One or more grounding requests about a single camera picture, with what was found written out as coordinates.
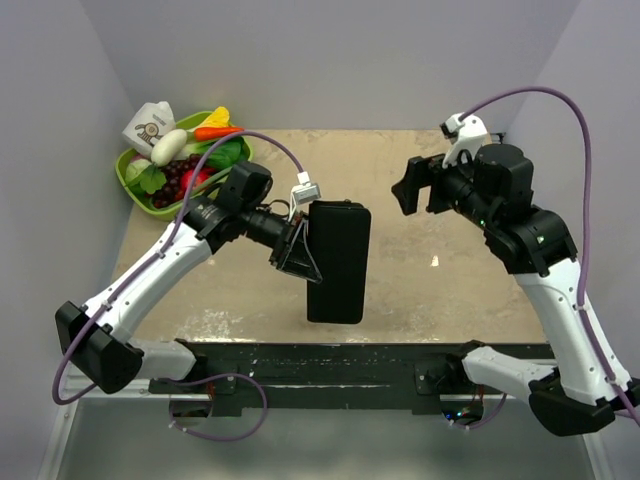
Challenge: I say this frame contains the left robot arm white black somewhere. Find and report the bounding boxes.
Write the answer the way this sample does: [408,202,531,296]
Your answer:
[55,161,322,394]

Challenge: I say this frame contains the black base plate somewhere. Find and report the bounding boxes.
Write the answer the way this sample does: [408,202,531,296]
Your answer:
[148,339,551,418]

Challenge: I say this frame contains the green toy leafy vegetable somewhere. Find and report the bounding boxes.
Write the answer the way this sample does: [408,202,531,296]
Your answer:
[125,158,166,195]

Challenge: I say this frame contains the green plastic tray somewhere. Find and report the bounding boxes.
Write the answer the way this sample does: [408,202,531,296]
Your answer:
[115,137,253,221]

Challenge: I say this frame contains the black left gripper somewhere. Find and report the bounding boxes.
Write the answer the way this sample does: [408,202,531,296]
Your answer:
[242,203,323,283]

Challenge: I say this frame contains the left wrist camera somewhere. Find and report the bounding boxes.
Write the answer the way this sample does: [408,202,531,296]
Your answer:
[288,171,321,220]

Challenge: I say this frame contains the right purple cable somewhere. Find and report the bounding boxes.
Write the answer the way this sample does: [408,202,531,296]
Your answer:
[449,87,640,431]

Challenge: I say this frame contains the white paper bag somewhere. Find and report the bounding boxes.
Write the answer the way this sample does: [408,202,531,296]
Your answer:
[122,101,176,158]

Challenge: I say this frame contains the white toy radish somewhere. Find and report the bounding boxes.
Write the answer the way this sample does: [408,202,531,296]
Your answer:
[150,129,188,167]

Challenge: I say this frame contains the black zip tool case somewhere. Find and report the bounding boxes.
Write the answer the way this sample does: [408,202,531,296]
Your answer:
[307,200,371,325]

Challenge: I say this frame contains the orange toy carrot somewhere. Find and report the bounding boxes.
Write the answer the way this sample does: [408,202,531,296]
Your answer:
[191,126,244,143]

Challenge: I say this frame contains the purple toy grapes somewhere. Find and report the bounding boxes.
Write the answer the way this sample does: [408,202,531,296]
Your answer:
[151,154,201,209]

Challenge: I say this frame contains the red toy fruit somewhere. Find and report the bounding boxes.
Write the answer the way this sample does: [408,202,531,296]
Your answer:
[180,168,215,193]

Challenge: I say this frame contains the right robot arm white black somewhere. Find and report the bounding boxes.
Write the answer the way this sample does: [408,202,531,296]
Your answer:
[391,144,639,437]

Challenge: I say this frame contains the yellow toy pepper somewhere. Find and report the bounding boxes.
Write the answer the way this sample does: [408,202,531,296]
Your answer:
[198,106,231,128]

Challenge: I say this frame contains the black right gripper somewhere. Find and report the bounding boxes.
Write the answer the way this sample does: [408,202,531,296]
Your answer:
[392,142,497,229]

